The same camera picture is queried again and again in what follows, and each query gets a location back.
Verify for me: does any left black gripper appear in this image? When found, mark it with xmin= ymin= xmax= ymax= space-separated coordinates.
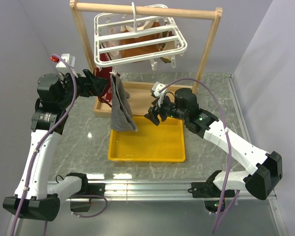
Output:
xmin=58 ymin=68 xmax=109 ymax=108

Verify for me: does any white plastic clip hanger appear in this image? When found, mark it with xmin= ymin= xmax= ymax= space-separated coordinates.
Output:
xmin=94 ymin=13 xmax=188 ymax=71

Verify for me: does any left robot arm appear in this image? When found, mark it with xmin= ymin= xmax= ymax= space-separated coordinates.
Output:
xmin=3 ymin=69 xmax=108 ymax=222

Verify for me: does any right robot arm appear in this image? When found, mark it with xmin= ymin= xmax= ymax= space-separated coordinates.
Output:
xmin=145 ymin=84 xmax=283 ymax=200

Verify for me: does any wooden hanging rack stand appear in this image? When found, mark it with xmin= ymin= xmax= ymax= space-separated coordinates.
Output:
xmin=69 ymin=0 xmax=223 ymax=118

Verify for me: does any aluminium mounting rail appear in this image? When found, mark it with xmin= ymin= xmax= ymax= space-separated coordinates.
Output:
xmin=4 ymin=178 xmax=278 ymax=236

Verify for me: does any orange underwear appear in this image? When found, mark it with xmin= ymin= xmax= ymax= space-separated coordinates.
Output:
xmin=120 ymin=20 xmax=168 ymax=58

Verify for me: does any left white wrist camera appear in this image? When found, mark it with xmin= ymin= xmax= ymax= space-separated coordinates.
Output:
xmin=50 ymin=53 xmax=76 ymax=74

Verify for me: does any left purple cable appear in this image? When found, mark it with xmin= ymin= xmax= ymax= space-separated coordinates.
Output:
xmin=8 ymin=53 xmax=109 ymax=236

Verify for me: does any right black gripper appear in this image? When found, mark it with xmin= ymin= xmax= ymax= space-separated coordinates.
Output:
xmin=144 ymin=93 xmax=188 ymax=126

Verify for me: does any red underwear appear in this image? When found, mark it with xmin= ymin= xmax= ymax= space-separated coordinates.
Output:
xmin=93 ymin=66 xmax=113 ymax=107

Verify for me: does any grey striped underwear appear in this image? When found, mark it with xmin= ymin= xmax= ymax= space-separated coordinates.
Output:
xmin=110 ymin=74 xmax=138 ymax=132

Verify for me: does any yellow plastic tray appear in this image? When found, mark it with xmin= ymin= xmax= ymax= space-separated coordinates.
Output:
xmin=108 ymin=116 xmax=186 ymax=163

